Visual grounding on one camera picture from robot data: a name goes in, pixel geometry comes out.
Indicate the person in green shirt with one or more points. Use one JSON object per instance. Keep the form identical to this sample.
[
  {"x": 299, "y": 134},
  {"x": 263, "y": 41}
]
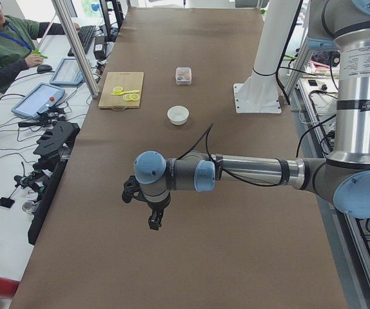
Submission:
[{"x": 17, "y": 48}]

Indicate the black small pad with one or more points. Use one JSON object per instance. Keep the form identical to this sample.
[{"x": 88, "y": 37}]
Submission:
[{"x": 6, "y": 202}]

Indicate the aluminium frame post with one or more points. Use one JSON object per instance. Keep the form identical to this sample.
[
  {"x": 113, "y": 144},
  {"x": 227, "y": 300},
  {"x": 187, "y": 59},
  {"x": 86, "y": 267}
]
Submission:
[{"x": 71, "y": 33}]

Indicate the yellow plastic knife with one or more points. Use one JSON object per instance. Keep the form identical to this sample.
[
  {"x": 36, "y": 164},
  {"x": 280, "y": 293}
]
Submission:
[{"x": 125, "y": 92}]

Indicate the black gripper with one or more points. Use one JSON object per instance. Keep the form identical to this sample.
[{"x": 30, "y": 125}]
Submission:
[{"x": 156, "y": 206}]

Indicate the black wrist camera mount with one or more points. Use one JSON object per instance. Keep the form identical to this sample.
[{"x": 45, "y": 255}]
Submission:
[{"x": 132, "y": 190}]

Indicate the wooden cutting board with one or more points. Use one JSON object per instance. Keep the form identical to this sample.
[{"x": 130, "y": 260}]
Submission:
[{"x": 129, "y": 81}]

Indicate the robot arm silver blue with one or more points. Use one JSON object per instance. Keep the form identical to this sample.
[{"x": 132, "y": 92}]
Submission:
[{"x": 342, "y": 178}]

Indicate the black computer mouse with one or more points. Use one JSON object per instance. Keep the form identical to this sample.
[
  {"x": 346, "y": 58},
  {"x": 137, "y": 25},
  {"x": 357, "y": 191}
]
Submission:
[{"x": 44, "y": 68}]

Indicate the white round bowl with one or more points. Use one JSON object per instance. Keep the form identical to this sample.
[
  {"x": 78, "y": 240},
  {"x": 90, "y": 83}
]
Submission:
[{"x": 178, "y": 115}]

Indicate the clear plastic egg box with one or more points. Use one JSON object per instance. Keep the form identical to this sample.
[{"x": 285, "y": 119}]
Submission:
[{"x": 183, "y": 75}]

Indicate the white pedestal column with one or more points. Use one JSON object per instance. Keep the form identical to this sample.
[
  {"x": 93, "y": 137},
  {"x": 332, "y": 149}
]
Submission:
[{"x": 259, "y": 93}]

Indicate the lemon slice mid board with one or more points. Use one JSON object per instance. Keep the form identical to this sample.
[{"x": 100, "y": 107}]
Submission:
[{"x": 117, "y": 89}]

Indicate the lemon slice near handle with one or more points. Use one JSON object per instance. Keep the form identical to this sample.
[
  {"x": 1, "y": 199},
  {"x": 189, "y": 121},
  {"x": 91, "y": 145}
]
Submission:
[{"x": 131, "y": 97}]

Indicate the black keyboard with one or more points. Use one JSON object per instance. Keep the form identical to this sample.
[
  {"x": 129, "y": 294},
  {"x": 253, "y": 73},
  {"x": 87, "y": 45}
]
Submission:
[{"x": 86, "y": 35}]

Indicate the upper blue teach pendant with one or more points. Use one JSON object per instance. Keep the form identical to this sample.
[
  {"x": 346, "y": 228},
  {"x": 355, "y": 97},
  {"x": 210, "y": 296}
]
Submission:
[{"x": 40, "y": 99}]

